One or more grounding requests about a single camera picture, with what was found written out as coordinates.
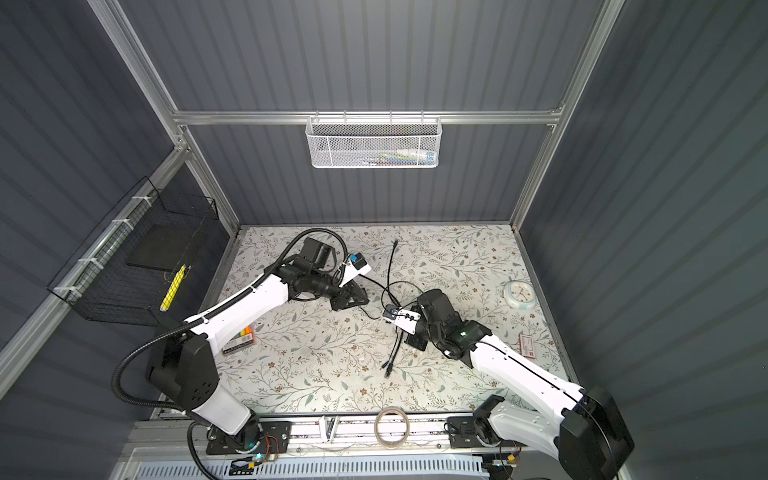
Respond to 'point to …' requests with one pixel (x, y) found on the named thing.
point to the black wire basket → (100, 282)
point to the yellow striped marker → (174, 285)
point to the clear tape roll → (380, 441)
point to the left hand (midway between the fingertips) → (366, 297)
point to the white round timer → (520, 294)
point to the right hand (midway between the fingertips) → (405, 321)
